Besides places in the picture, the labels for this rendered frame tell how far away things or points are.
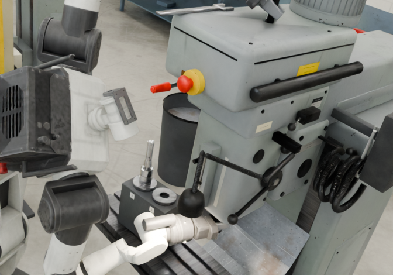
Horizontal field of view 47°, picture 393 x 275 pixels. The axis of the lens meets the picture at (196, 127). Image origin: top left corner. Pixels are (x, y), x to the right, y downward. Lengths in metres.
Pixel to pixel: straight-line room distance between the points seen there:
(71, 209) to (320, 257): 1.00
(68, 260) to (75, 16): 0.63
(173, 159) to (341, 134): 2.12
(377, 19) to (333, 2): 4.41
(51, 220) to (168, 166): 2.51
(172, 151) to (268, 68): 2.50
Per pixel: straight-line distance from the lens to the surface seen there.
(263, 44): 1.01
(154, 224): 1.35
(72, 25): 1.24
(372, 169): 1.35
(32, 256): 3.04
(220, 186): 1.30
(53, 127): 1.11
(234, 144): 1.21
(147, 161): 1.66
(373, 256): 3.68
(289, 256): 1.80
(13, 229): 1.65
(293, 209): 1.77
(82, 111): 1.19
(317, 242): 1.77
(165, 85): 1.15
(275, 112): 1.16
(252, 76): 1.00
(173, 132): 3.39
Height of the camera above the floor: 2.19
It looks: 29 degrees down
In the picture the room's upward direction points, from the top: 12 degrees clockwise
